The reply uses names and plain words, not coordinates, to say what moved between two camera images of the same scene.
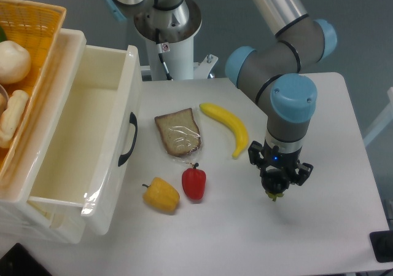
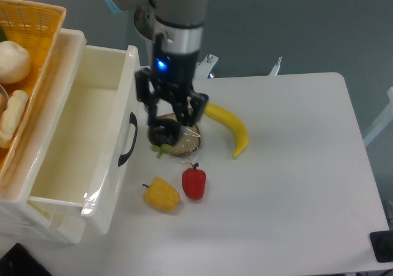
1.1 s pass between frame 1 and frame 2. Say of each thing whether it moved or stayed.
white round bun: stayed
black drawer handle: stayed
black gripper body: moved
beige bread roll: stayed
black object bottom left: stayed
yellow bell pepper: stayed
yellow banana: stayed
